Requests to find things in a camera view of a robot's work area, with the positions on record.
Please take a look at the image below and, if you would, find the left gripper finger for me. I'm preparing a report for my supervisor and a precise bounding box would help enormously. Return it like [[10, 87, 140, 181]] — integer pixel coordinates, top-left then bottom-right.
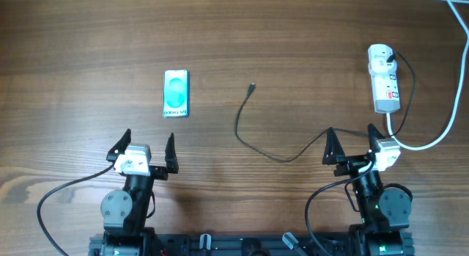
[[106, 128, 131, 162], [165, 133, 179, 174]]

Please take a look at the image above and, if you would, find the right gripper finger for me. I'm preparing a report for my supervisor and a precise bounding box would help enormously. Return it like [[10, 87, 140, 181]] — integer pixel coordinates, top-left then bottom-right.
[[322, 127, 346, 165], [367, 123, 385, 152]]

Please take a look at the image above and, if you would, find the smartphone with teal screen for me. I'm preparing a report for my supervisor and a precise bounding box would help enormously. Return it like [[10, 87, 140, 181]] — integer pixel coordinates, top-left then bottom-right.
[[163, 70, 189, 118]]

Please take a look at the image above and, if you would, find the black USB charging cable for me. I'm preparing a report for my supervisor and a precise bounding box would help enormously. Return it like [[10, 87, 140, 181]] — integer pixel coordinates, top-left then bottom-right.
[[234, 51, 417, 164]]

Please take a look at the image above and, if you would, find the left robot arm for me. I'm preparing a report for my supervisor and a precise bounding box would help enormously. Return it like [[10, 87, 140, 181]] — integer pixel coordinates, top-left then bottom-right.
[[92, 130, 179, 256]]

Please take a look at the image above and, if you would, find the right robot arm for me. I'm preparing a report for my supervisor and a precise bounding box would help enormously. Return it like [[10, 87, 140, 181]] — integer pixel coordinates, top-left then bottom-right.
[[322, 124, 415, 256]]

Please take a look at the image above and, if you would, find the white charger plug adapter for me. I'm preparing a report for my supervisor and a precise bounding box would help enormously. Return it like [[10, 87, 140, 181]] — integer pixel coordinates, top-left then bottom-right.
[[368, 56, 396, 76]]

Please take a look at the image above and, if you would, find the white power strip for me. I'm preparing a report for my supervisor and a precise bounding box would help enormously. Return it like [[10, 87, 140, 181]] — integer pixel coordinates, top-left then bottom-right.
[[368, 44, 400, 114]]

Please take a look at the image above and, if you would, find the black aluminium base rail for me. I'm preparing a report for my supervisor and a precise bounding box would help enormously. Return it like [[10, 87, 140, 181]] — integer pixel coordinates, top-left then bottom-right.
[[88, 232, 416, 256]]

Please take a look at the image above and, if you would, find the white power strip cable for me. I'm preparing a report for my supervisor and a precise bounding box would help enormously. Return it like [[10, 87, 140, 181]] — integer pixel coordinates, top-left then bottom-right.
[[385, 0, 469, 152]]

